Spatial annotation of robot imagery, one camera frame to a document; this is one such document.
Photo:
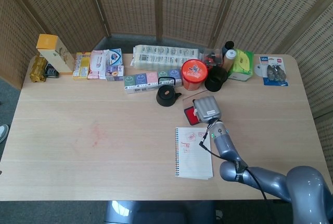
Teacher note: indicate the yellow flat box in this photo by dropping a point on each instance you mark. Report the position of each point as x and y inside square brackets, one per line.
[81, 65]

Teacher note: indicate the blue blister pack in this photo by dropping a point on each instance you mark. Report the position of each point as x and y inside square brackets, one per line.
[275, 72]

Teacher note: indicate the pink wet wipes pack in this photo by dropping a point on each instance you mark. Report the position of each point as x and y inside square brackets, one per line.
[97, 64]

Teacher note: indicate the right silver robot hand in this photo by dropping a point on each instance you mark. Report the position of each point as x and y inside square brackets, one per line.
[208, 108]

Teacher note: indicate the blue white small box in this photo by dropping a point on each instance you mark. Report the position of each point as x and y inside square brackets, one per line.
[115, 56]

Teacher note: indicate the green tissue box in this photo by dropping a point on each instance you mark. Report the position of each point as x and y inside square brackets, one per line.
[243, 64]

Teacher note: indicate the black bottle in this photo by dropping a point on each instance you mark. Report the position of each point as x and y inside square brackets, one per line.
[229, 44]

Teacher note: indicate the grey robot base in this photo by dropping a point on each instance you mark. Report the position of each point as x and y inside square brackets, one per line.
[156, 212]

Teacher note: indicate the orange lidded tub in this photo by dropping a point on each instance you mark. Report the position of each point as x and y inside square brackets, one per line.
[193, 72]

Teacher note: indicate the black mesh pen cup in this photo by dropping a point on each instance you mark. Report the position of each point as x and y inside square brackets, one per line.
[214, 81]

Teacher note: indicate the clear plastic clip box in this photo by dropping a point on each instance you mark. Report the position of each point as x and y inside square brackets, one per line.
[212, 57]

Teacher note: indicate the brown bottle white cap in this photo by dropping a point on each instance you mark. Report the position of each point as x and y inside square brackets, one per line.
[229, 60]

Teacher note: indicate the gold foil package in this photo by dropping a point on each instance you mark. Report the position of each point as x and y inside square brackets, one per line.
[37, 69]

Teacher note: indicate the spiral notepad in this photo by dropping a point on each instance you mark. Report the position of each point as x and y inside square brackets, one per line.
[193, 161]

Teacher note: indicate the black clip holder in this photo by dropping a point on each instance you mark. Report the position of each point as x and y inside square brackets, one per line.
[51, 72]

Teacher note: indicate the red ink pad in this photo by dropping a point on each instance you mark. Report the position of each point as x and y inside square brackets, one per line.
[190, 116]

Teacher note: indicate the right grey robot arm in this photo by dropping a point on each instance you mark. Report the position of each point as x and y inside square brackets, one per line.
[260, 177]

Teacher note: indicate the grey white shoe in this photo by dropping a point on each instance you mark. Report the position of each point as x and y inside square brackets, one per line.
[3, 133]

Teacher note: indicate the multicolour pocket tissue pack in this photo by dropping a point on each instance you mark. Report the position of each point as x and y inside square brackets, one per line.
[140, 81]

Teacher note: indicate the black teapot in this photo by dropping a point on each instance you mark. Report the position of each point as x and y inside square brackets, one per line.
[166, 96]

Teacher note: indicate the tall beige orange-topped box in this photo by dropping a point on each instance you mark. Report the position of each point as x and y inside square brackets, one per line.
[58, 57]

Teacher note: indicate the woven folding screen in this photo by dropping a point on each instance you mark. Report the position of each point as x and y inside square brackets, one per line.
[182, 5]

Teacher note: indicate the large clear-wrapped tissue pack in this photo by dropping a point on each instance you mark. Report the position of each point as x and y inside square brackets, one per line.
[161, 56]

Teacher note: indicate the purple small box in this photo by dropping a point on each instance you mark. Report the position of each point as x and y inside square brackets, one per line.
[114, 73]

